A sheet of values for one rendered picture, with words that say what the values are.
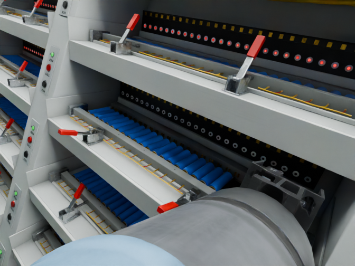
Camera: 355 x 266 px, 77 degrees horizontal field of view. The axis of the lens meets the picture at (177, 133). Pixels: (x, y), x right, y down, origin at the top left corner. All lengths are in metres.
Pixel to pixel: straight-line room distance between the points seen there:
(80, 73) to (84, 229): 0.39
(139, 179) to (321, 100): 0.31
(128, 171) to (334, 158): 0.32
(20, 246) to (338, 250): 0.77
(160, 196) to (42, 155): 0.39
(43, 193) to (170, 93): 0.46
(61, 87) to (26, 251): 0.47
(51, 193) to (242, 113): 0.54
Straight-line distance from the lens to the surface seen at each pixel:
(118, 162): 0.46
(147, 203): 0.40
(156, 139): 0.52
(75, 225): 0.60
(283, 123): 0.30
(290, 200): 0.19
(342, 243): 0.31
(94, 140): 0.52
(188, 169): 0.43
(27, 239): 0.85
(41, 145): 0.68
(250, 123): 0.31
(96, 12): 0.66
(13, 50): 1.33
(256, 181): 0.19
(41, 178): 0.73
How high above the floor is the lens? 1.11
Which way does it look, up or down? 10 degrees down
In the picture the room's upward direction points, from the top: 21 degrees clockwise
